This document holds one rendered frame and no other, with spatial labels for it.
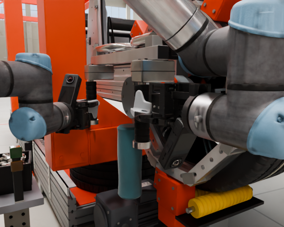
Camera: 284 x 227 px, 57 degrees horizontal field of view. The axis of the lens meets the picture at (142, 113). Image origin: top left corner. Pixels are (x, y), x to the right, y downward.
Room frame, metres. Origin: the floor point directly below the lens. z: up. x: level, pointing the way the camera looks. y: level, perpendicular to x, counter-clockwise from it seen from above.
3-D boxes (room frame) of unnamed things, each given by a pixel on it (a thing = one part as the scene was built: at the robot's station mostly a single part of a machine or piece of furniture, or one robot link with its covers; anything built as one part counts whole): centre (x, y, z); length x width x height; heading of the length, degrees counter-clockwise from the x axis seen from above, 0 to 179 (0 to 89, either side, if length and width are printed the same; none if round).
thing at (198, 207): (0.81, -0.26, 0.51); 0.29 x 0.06 x 0.06; 120
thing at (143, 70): (0.62, -0.03, 0.93); 0.09 x 0.05 x 0.05; 120
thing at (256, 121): (0.34, -0.15, 0.85); 0.11 x 0.08 x 0.09; 30
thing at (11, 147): (0.92, 0.46, 0.64); 0.04 x 0.04 x 0.04; 30
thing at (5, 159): (1.08, 0.55, 0.51); 0.20 x 0.14 x 0.13; 23
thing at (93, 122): (0.89, 0.17, 0.83); 0.04 x 0.04 x 0.16
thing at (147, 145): (0.60, 0.00, 0.83); 0.04 x 0.04 x 0.16
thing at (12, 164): (0.92, 0.46, 0.59); 0.04 x 0.04 x 0.04; 30
